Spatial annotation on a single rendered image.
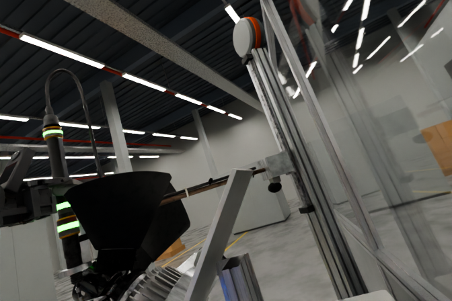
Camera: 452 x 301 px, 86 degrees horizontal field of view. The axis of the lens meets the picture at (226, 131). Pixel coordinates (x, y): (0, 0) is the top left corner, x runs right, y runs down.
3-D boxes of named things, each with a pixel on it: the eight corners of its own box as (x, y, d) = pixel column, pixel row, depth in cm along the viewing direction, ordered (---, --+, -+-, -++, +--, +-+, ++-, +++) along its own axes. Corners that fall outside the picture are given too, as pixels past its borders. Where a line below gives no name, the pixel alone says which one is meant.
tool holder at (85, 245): (103, 260, 63) (95, 222, 65) (99, 263, 57) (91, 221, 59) (62, 275, 59) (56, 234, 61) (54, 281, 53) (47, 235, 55)
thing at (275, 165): (287, 175, 89) (278, 153, 91) (298, 171, 83) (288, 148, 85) (264, 183, 85) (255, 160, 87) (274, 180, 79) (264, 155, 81)
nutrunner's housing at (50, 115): (88, 277, 59) (58, 108, 70) (85, 280, 56) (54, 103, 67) (70, 284, 58) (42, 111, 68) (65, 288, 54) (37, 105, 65)
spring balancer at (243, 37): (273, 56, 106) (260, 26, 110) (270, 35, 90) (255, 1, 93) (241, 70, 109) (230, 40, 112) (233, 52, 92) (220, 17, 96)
